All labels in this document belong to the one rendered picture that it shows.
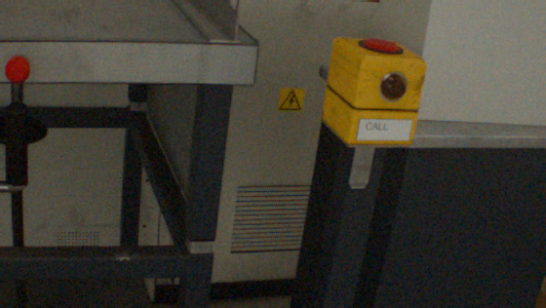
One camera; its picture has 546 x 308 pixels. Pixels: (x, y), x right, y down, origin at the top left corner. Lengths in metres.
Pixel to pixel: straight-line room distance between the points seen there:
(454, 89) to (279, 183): 0.81
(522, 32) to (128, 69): 0.58
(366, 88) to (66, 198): 1.09
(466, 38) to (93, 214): 1.02
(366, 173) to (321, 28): 0.92
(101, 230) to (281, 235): 0.45
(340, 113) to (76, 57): 0.33
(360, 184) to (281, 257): 1.11
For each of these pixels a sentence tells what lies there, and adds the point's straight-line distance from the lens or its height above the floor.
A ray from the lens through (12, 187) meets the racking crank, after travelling 0.95.
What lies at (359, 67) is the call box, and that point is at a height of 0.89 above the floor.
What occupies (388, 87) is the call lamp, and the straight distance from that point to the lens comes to 0.77.
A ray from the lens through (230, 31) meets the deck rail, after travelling 0.97.
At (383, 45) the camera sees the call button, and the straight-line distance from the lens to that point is 0.80.
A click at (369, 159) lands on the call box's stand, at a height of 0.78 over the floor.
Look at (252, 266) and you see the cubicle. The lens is 1.92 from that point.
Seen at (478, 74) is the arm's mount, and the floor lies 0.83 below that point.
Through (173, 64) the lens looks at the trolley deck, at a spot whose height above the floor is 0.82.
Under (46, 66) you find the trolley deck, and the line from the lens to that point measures 0.93.
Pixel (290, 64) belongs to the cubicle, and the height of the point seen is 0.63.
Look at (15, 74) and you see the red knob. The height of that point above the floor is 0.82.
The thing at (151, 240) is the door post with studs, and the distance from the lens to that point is 1.84.
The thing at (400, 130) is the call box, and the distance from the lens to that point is 0.81.
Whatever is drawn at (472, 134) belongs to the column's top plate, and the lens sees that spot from 1.09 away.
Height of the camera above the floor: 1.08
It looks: 22 degrees down
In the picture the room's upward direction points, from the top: 8 degrees clockwise
